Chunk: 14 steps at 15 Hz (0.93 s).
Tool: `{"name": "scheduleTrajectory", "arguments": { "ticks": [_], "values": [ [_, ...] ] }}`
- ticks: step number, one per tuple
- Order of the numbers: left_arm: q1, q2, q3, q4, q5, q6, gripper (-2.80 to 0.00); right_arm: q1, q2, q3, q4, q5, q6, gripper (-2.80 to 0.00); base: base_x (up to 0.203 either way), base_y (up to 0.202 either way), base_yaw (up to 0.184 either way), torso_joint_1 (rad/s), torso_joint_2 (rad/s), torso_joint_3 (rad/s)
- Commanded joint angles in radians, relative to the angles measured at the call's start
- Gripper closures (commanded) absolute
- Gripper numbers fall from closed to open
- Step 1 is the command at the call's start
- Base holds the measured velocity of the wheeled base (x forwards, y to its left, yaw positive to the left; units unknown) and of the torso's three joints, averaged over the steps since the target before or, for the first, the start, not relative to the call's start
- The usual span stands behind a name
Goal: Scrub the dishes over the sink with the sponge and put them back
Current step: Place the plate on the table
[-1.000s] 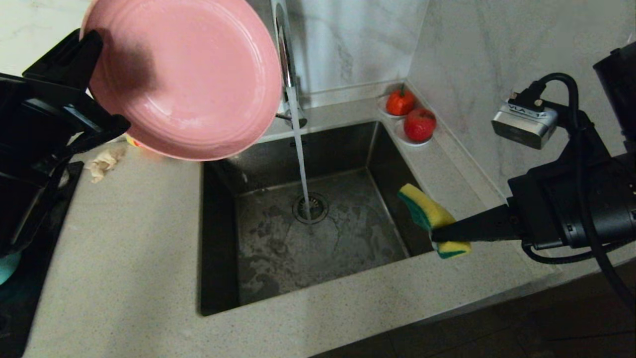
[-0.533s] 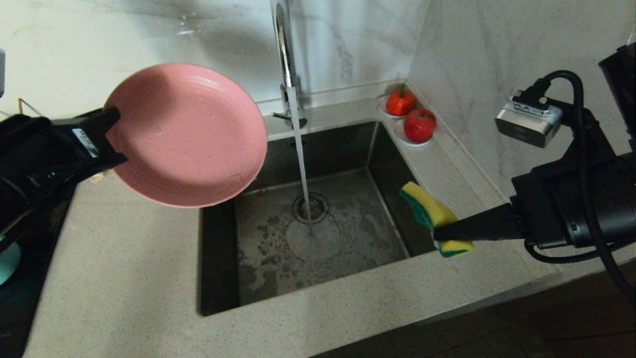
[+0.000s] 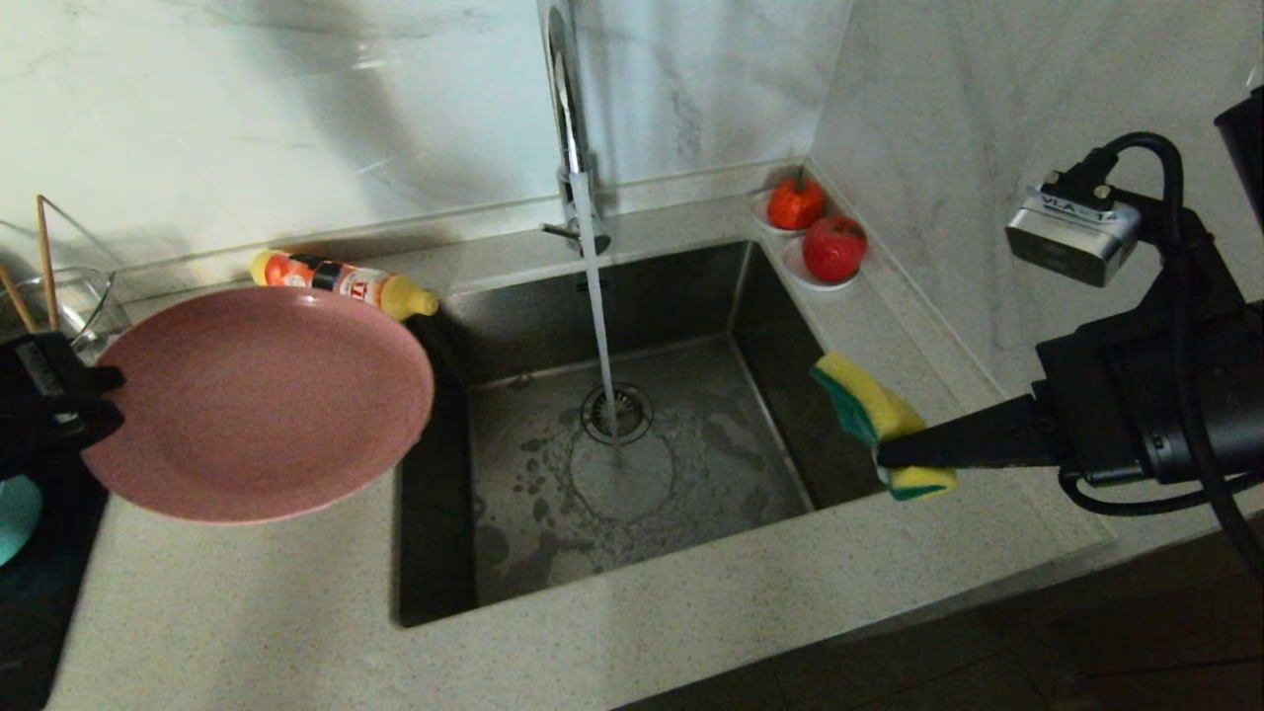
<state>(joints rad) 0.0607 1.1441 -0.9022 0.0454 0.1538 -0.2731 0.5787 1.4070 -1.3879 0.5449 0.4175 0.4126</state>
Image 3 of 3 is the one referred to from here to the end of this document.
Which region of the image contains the brown wooden chopstick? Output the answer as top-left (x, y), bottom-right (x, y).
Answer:
top-left (38, 195), bottom-right (60, 333)
top-left (0, 262), bottom-right (39, 335)

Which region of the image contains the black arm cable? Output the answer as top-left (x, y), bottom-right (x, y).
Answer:
top-left (1057, 131), bottom-right (1264, 586)

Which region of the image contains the yellow green sponge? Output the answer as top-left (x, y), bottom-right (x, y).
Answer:
top-left (810, 351), bottom-right (959, 502)

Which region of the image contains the red apple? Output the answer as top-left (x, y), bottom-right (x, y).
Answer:
top-left (802, 215), bottom-right (868, 283)

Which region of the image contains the pink round plate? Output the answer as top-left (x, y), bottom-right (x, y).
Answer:
top-left (81, 284), bottom-right (435, 524)

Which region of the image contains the chrome faucet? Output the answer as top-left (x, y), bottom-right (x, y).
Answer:
top-left (538, 0), bottom-right (611, 258)

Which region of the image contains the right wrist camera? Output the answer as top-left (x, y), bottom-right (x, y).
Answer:
top-left (1005, 173), bottom-right (1148, 289)

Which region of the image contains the clear glass jar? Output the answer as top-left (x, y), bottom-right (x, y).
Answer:
top-left (0, 267), bottom-right (131, 368)

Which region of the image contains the yellow dish soap bottle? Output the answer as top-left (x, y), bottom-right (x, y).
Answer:
top-left (250, 250), bottom-right (438, 322)

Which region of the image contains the stainless steel sink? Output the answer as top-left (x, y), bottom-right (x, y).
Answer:
top-left (393, 240), bottom-right (905, 630)

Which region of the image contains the metal sink drain strainer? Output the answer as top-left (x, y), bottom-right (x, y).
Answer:
top-left (581, 382), bottom-right (655, 446)

